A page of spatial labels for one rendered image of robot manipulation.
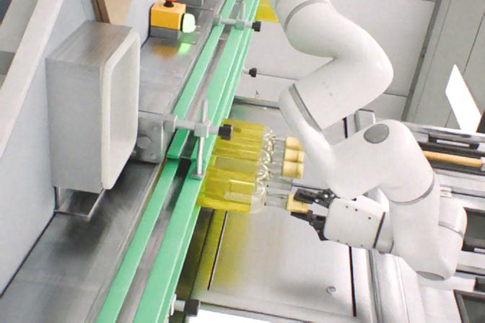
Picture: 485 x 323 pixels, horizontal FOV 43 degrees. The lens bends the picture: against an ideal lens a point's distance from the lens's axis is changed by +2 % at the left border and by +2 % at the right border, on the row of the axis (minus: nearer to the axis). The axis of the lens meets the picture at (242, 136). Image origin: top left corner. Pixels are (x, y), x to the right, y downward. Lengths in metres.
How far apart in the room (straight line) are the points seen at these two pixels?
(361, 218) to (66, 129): 0.56
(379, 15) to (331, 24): 6.43
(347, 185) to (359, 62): 0.18
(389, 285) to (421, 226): 0.30
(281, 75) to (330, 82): 6.68
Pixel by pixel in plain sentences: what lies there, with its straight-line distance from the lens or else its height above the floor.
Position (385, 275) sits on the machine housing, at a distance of 1.31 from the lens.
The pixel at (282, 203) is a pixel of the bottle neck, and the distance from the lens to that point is 1.20.
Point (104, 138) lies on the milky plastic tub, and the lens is 0.93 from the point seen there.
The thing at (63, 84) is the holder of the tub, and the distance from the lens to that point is 0.91.
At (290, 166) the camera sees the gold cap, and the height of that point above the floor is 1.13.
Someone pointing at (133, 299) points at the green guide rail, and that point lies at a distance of 0.92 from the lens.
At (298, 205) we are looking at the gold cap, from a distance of 1.20.
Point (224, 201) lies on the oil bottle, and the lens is 1.19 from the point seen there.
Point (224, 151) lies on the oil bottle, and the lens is 1.28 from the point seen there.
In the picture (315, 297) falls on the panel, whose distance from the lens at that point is 1.21.
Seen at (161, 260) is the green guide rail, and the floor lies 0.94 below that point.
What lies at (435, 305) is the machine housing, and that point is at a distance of 1.34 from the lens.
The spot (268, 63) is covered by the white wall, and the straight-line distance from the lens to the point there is 7.51.
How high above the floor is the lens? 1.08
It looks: 3 degrees down
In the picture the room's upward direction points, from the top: 99 degrees clockwise
